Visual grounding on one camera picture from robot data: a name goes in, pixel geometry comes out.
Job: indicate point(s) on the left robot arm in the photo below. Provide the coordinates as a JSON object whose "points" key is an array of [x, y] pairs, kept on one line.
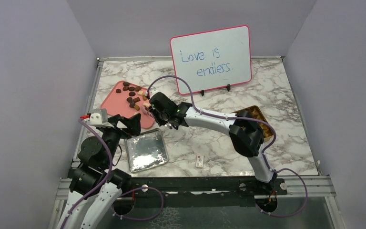
{"points": [[95, 184]]}

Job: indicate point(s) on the small white red card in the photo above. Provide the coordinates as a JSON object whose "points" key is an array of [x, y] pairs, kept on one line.
{"points": [[199, 161]]}

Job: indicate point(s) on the silver tin lid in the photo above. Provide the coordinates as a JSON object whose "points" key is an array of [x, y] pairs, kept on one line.
{"points": [[146, 151]]}

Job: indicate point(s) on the pink framed whiteboard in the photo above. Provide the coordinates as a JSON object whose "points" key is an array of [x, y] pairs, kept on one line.
{"points": [[209, 60]]}

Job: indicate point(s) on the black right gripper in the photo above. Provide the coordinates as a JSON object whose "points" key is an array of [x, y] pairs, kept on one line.
{"points": [[154, 112]]}

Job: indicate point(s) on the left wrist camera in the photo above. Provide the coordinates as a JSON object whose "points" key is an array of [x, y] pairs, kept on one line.
{"points": [[97, 117]]}

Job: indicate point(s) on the black metal base rail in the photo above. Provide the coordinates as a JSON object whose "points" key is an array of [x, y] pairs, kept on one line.
{"points": [[196, 192]]}

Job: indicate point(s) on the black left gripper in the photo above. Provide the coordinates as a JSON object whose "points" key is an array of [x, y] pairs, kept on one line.
{"points": [[133, 124]]}

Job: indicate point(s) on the pink plastic tray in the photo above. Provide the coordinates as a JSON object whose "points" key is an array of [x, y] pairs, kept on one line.
{"points": [[124, 102]]}

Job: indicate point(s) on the brown chocolate cup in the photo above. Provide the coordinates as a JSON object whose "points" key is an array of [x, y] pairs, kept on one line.
{"points": [[136, 107]]}

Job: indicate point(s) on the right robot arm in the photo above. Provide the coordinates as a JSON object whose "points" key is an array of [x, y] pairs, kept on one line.
{"points": [[244, 131]]}

